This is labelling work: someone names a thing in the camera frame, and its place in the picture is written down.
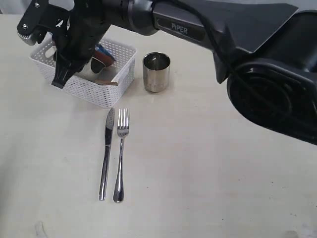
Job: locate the silver table knife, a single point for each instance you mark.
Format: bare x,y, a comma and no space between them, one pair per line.
108,139

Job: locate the brown wooden chopsticks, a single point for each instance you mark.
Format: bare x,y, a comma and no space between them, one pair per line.
106,83

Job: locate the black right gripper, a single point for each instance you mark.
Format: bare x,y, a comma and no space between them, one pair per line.
76,50

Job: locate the steel cup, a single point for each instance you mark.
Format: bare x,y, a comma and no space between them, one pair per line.
156,72

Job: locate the brown plate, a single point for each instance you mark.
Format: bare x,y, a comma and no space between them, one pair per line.
100,61

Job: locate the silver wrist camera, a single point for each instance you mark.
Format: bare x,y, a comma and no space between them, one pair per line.
41,18

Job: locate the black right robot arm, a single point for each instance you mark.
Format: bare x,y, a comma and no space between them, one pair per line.
266,53

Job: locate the white perforated plastic basket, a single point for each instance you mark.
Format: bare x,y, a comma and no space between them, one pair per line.
103,90

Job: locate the blue snack packet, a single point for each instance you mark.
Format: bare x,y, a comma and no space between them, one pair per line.
101,49

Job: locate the silver fork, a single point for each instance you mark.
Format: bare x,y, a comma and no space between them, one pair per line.
122,132

